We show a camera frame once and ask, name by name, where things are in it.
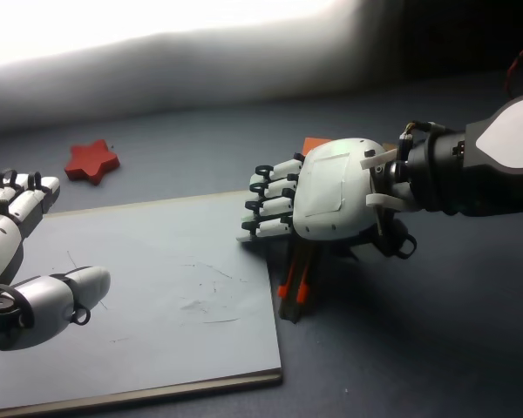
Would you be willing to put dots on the tan wooden block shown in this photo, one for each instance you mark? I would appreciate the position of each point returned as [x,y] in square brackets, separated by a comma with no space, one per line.
[389,146]

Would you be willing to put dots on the orange rectangular block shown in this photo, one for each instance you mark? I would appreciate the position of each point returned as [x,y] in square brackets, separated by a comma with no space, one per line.
[314,143]

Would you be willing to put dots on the white backdrop sheet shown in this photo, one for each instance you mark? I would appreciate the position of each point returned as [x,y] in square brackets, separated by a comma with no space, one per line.
[113,43]

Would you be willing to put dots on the white paper pad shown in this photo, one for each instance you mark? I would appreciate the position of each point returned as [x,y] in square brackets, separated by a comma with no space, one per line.
[157,305]

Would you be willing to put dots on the grey table cloth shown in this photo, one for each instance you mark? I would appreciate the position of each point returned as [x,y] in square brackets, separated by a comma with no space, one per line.
[418,326]

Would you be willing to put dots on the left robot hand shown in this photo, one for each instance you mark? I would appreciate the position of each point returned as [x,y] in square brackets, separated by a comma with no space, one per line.
[0,244]

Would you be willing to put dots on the red star block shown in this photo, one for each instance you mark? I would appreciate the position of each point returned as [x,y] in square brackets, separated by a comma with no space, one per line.
[91,161]

